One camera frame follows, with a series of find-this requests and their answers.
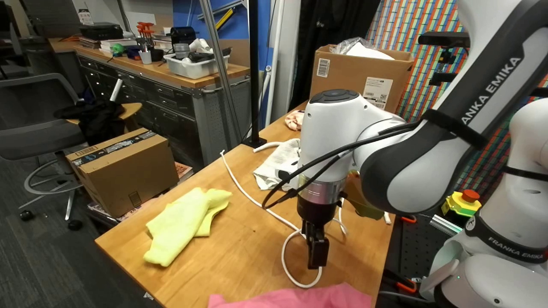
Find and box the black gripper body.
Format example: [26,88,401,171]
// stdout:
[297,195,334,240]

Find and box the hot pink cloth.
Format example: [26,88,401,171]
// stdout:
[208,283,374,308]

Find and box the white towel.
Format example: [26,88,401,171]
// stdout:
[252,137,305,192]

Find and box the yellow cloth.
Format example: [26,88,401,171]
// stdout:
[142,187,235,271]

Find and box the reddish flat board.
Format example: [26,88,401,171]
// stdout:
[173,161,196,182]

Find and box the yellow red emergency stop button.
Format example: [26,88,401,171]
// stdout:
[440,187,485,221]

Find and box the cardboard box with white label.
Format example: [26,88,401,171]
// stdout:
[309,43,418,117]

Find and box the black pole stand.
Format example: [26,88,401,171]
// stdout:
[245,0,268,146]

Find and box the clear plastic packing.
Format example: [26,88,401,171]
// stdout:
[334,36,396,62]

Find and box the silver tripod pole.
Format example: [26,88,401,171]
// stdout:
[196,0,247,151]

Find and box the grey workbench with wooden top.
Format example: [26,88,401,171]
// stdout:
[48,36,254,168]

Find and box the white plastic bin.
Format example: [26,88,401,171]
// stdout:
[163,48,233,81]

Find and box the cardboard box with black tape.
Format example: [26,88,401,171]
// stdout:
[65,127,180,219]

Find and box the round wooden stool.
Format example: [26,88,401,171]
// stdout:
[65,101,144,134]

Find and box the grey office chair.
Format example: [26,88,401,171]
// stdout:
[0,72,88,233]

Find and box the black mounted camera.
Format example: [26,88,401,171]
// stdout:
[418,31,473,65]

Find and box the clear hose loop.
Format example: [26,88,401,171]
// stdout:
[16,158,88,213]

